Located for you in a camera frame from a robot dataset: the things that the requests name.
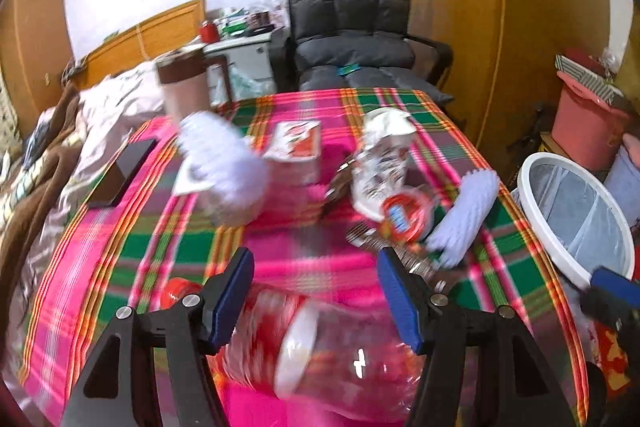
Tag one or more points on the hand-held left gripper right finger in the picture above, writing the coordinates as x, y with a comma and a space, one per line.
400, 302

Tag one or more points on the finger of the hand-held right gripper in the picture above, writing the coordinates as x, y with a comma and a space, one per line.
615, 281

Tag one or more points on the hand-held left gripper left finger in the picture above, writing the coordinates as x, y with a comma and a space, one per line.
232, 297

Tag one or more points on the clear plastic bottle red label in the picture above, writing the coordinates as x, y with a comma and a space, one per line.
340, 357

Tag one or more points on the red and white wrapper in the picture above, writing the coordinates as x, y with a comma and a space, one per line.
405, 219

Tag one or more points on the white round trash bin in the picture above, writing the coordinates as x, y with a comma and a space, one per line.
530, 187

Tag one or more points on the white snack bag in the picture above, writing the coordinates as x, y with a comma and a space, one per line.
382, 162

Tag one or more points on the small white drink carton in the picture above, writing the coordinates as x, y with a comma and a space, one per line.
295, 142

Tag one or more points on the red printed cloth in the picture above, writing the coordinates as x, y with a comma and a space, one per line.
612, 352

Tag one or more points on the striped foil wrapper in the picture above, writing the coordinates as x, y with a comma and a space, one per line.
365, 236

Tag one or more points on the pink green plaid tablecloth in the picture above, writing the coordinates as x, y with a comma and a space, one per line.
300, 227

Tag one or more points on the pale blue plastic bucket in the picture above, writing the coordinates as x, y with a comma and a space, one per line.
625, 179

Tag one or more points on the brown crumpled wrapper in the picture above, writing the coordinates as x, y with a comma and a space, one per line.
340, 187

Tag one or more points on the pink plastic lid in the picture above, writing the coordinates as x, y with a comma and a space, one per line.
632, 149

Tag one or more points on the yellow patterned box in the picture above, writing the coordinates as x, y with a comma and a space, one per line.
552, 144

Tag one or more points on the pink plastic storage box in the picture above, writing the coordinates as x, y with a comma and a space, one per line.
585, 127

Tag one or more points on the black smartphone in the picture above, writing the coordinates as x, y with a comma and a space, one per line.
122, 172

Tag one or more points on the black folded stand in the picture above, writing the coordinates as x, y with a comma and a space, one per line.
535, 127

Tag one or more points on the striped flat box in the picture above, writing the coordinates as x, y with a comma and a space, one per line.
585, 79

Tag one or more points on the pink tumbler brown lid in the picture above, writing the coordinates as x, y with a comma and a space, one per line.
185, 97

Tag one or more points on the translucent plastic bag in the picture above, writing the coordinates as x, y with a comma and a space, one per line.
247, 82

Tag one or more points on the brown blanket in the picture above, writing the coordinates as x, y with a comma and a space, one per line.
30, 207

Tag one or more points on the pale pink bedding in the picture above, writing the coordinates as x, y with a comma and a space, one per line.
115, 107

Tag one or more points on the red flat box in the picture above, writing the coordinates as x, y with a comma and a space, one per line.
580, 57

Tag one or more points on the small teal packet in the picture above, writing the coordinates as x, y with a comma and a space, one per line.
348, 70

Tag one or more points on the white nightstand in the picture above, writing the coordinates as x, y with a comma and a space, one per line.
245, 52

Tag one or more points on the red cup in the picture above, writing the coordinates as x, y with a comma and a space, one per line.
207, 32

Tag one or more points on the wooden bed headboard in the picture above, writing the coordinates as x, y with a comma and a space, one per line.
150, 37

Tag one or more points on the yellow wooden wardrobe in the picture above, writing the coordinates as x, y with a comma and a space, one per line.
460, 32

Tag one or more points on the grey padded armchair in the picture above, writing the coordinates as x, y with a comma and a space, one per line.
350, 7

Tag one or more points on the wooden door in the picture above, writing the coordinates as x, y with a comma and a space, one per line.
35, 32

